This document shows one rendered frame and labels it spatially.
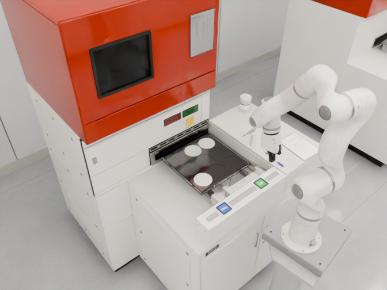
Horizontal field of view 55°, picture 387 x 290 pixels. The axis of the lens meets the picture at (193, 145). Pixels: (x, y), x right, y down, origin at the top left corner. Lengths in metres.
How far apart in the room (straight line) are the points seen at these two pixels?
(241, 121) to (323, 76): 1.01
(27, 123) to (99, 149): 1.65
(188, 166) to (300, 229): 0.72
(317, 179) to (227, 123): 0.90
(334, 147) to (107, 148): 1.09
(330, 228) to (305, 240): 0.20
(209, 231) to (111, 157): 0.65
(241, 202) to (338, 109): 0.76
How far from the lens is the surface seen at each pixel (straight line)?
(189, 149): 2.21
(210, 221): 1.77
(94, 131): 1.78
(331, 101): 1.33
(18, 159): 3.66
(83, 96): 1.66
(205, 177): 2.05
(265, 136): 1.80
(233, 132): 2.25
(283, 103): 1.60
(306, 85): 1.48
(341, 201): 3.36
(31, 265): 2.99
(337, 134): 1.45
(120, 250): 2.57
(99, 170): 2.00
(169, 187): 2.11
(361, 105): 1.39
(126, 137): 1.98
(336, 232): 1.99
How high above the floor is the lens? 2.36
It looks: 41 degrees down
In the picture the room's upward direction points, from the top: straight up
